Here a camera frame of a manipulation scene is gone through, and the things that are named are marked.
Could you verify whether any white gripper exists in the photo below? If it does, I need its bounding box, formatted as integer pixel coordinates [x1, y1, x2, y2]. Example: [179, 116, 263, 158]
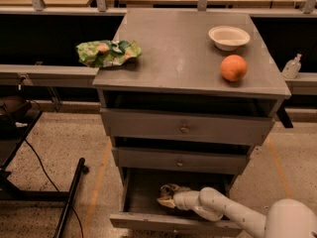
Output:
[157, 183, 200, 210]

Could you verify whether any orange soda can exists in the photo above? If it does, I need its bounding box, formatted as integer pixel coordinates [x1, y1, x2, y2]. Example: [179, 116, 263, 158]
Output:
[159, 183, 180, 198]

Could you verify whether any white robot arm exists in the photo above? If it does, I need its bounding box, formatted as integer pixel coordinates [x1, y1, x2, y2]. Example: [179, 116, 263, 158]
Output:
[158, 183, 317, 238]

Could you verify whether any grey bottom drawer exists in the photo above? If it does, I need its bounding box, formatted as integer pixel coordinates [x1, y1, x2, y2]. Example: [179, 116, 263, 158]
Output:
[110, 169, 242, 237]

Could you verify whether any grey drawer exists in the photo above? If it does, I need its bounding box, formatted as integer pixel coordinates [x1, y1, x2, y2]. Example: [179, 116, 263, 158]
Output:
[110, 169, 242, 237]
[112, 147, 248, 175]
[101, 108, 274, 145]

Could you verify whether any grey middle drawer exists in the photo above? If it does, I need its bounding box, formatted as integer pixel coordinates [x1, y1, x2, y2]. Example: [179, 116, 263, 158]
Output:
[112, 147, 248, 175]

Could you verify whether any grey top drawer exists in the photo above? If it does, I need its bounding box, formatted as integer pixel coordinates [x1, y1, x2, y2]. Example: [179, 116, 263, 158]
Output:
[101, 108, 274, 145]

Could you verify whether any grey wooden drawer cabinet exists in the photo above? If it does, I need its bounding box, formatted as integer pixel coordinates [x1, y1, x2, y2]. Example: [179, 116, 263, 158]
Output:
[92, 7, 291, 238]

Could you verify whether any orange fruit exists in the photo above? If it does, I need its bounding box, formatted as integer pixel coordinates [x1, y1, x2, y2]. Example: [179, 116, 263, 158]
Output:
[220, 55, 248, 82]

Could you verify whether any green chip bag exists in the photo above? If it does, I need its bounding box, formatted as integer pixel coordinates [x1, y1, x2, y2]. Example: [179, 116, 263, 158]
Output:
[76, 40, 142, 68]

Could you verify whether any white paper bowl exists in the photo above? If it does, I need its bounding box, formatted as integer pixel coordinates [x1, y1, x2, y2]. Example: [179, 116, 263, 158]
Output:
[208, 26, 251, 52]

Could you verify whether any clear sanitizer pump bottle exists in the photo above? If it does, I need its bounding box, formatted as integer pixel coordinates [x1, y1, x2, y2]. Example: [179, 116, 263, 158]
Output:
[281, 54, 302, 79]

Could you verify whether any black floor cable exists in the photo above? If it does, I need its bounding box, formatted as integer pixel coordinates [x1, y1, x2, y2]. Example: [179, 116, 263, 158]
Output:
[23, 138, 85, 238]

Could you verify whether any black metal stand frame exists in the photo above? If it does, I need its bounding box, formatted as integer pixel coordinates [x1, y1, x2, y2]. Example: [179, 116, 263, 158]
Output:
[0, 96, 89, 238]

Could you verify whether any grey metal shelf rail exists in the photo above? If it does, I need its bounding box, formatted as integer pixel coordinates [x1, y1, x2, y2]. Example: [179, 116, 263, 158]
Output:
[0, 64, 98, 88]

